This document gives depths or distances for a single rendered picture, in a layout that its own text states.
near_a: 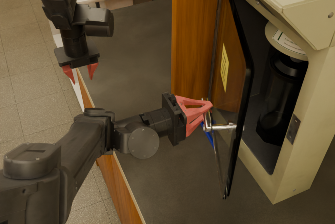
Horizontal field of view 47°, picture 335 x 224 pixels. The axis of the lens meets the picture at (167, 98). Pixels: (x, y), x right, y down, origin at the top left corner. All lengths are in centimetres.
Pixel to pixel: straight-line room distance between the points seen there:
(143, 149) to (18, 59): 246
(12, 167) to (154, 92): 90
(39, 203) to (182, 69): 74
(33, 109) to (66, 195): 222
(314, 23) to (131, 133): 34
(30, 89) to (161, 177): 188
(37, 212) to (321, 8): 45
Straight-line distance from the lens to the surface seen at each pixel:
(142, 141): 67
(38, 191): 35
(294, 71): 86
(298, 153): 86
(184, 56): 102
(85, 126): 67
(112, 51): 140
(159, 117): 75
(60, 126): 247
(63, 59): 98
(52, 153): 38
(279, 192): 97
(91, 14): 91
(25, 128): 252
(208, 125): 77
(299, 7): 56
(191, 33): 98
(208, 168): 103
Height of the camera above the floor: 178
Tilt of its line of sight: 44 degrees down
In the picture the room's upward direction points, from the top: straight up
